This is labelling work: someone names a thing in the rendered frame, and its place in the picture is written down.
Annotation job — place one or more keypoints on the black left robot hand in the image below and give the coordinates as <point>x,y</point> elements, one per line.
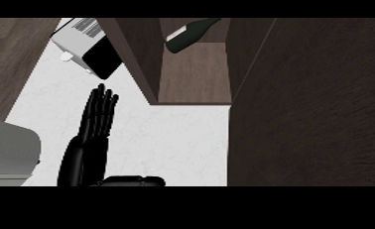
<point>93,147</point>

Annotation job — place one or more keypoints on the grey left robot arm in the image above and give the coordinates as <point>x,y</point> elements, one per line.
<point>16,153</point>

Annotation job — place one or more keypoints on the brown wooden cabinet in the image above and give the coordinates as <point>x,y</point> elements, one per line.
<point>192,74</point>

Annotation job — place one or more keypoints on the dark green wine bottle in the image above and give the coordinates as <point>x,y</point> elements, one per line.
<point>187,38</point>

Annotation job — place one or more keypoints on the dark brown cabinet door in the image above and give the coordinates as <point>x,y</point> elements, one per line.
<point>307,107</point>

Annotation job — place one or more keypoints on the white toaster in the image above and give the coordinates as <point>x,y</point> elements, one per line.
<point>78,43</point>

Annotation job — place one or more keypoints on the brown wooden panel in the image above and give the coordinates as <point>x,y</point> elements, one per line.
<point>19,54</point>

